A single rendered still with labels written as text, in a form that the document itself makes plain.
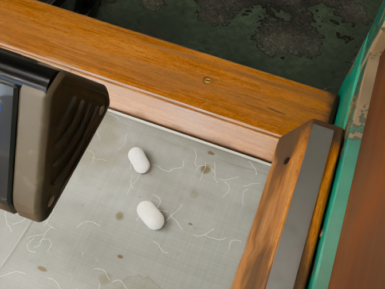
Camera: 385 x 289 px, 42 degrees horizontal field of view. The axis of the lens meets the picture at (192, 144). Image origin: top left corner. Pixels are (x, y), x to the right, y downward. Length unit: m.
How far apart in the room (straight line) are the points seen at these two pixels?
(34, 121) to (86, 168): 0.39
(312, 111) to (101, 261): 0.31
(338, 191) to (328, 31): 1.39
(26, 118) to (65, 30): 0.49
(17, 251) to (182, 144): 0.23
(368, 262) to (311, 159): 0.17
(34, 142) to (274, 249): 0.28
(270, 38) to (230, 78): 1.11
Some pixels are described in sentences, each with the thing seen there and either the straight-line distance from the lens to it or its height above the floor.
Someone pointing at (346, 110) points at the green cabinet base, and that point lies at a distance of 0.58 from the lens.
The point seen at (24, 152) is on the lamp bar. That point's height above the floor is 1.08.
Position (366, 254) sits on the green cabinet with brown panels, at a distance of 0.36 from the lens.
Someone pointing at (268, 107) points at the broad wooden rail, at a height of 0.76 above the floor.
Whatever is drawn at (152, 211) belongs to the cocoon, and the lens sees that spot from 0.56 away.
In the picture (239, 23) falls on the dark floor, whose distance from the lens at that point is 1.79.
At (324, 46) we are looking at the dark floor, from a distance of 1.79.
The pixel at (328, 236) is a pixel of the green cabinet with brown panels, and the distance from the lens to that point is 0.45.
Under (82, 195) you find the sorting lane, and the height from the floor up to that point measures 0.74.
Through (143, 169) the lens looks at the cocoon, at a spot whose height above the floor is 0.75.
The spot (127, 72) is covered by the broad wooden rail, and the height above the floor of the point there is 0.76.
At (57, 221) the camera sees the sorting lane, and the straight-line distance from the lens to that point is 0.59.
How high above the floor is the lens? 1.28
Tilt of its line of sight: 60 degrees down
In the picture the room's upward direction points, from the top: 5 degrees clockwise
